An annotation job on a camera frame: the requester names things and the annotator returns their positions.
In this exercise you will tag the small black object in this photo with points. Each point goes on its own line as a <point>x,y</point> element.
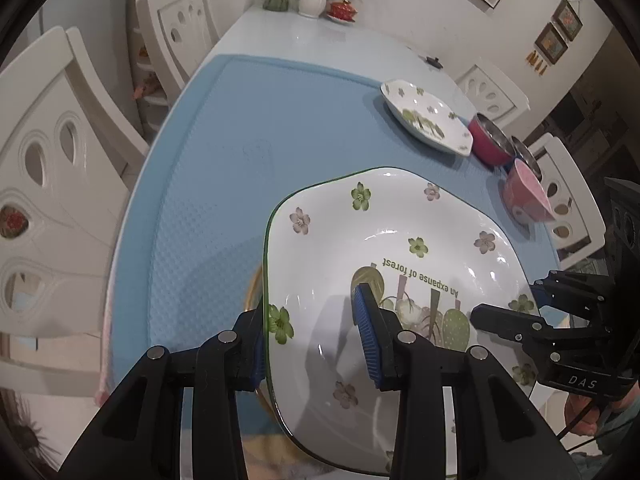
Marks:
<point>434,61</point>

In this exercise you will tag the red steel bowl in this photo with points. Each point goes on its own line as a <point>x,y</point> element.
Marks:
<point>485,147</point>

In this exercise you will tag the person's right hand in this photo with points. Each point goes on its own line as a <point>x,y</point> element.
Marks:
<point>580,415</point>

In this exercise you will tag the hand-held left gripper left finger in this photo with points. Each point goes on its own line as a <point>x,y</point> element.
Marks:
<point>257,365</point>

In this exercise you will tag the white ceramic vase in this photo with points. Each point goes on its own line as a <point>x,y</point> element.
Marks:
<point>312,2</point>

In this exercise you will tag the large white floral plate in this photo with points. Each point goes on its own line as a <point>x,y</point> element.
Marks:
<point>325,260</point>

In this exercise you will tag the small white floral plate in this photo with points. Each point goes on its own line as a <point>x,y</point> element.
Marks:
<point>425,110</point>

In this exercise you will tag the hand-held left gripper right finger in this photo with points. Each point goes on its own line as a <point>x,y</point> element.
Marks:
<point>365,330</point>

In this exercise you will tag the small framed wall picture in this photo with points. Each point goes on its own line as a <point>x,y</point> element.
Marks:
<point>551,42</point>
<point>567,19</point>

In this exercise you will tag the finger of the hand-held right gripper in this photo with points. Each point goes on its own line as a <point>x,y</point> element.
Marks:
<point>575,292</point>
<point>505,320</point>

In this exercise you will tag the white dining chair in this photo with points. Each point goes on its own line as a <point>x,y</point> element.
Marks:
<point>65,160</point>
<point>492,85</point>
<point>575,200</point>
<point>180,15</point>

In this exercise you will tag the pink bowl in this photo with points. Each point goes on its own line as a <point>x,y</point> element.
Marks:
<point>525,200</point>

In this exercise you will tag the light blue placemat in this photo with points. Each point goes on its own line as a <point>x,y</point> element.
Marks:
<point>250,135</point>

